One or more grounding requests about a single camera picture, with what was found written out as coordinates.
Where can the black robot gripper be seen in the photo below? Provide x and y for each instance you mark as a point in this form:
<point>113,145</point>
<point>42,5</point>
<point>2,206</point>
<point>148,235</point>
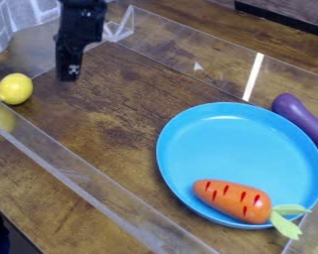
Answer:
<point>80,29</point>

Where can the yellow toy lemon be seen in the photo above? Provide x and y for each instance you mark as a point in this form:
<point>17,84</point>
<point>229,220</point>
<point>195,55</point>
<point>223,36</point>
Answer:
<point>15,88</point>

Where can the blue plastic tray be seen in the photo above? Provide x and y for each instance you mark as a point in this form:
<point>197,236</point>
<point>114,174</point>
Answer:
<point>242,144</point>

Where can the white patterned curtain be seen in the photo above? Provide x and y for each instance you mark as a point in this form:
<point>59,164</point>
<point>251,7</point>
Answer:
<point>21,14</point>

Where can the purple toy eggplant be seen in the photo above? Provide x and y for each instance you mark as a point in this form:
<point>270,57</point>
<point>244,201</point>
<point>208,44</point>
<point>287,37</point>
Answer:
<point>287,106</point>

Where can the dark wooden furniture piece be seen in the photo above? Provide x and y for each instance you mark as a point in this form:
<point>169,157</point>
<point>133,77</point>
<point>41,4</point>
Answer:
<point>296,14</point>

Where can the orange toy carrot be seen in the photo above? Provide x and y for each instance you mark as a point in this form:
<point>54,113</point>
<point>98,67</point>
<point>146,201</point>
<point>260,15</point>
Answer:
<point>248,205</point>

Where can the clear acrylic left wall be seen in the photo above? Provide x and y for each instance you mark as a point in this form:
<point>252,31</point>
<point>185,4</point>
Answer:
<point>30,55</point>

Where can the clear acrylic wall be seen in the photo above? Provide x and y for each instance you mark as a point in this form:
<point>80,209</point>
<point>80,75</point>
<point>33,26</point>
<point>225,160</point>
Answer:
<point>156,231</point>
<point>248,75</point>
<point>30,55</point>

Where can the clear acrylic back wall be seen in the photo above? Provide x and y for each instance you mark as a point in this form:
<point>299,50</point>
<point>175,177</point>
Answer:
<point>248,75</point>

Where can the clear acrylic front wall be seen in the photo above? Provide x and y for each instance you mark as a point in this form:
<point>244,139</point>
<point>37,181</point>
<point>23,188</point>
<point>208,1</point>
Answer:
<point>156,231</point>

